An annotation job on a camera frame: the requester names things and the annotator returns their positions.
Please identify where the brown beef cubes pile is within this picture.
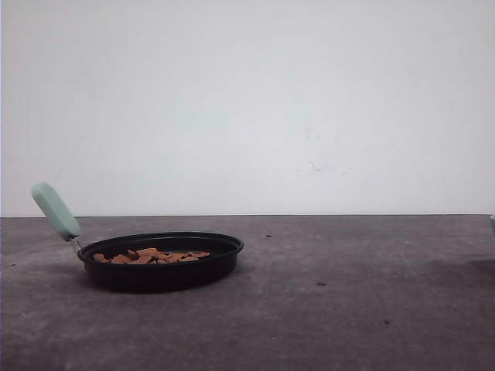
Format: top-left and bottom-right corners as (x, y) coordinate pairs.
(92, 248), (210, 265)

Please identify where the teal bowl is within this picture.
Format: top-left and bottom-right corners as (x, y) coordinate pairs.
(490, 214), (495, 235)

